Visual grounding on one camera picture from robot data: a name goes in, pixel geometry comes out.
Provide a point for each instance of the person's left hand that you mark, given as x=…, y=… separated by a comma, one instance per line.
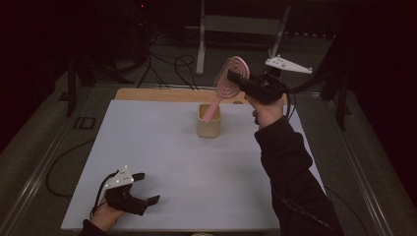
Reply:
x=106, y=216

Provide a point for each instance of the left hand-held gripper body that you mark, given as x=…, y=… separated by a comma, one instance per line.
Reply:
x=123, y=196

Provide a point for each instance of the white metal stand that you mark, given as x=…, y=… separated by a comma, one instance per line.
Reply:
x=241, y=24

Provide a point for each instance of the black rectangular floor bracket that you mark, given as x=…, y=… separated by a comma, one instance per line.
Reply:
x=78, y=123

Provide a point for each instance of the black stand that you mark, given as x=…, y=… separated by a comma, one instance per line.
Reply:
x=341, y=98
x=71, y=91

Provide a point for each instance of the person's right hand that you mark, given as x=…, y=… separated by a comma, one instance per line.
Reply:
x=267, y=114

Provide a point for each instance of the wooden board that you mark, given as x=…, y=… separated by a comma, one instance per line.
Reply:
x=164, y=95

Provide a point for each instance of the beige square cup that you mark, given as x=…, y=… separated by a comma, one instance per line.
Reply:
x=209, y=129

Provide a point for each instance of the white round object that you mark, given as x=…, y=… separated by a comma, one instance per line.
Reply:
x=201, y=234

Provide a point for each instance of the pink hairbrush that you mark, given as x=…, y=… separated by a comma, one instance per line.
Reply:
x=214, y=105

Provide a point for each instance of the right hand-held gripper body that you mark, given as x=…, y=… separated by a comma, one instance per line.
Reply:
x=265, y=88

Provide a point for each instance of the white table mat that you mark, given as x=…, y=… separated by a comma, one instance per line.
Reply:
x=196, y=180

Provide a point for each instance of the metal floor rail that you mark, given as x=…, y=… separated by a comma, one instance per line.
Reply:
x=36, y=173
x=357, y=170

